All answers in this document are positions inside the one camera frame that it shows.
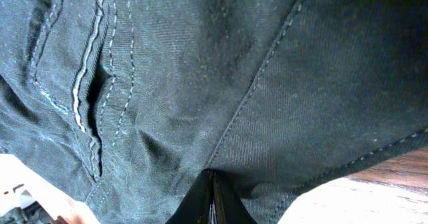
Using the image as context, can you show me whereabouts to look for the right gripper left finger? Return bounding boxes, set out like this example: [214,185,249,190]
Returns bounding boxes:
[166,171,211,224]

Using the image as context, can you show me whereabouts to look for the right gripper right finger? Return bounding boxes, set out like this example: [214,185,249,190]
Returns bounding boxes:
[213,172,256,224]

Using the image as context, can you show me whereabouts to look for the black shorts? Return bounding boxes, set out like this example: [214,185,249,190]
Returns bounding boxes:
[1,0,427,223]

